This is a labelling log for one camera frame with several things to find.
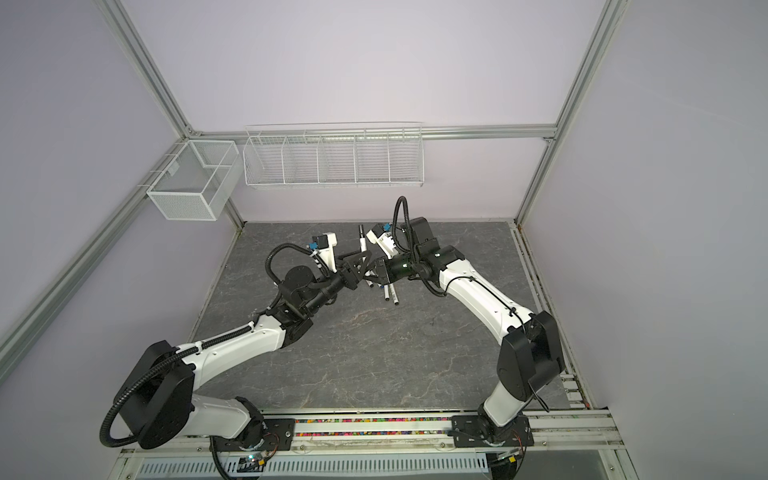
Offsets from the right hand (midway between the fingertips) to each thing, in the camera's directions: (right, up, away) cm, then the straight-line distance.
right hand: (364, 277), depth 77 cm
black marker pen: (0, +10, -3) cm, 10 cm away
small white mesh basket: (-59, +30, +23) cm, 70 cm away
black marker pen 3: (+8, -8, +22) cm, 25 cm away
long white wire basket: (-14, +40, +25) cm, 49 cm away
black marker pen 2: (+5, -7, +22) cm, 24 cm away
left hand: (+2, +5, -3) cm, 6 cm away
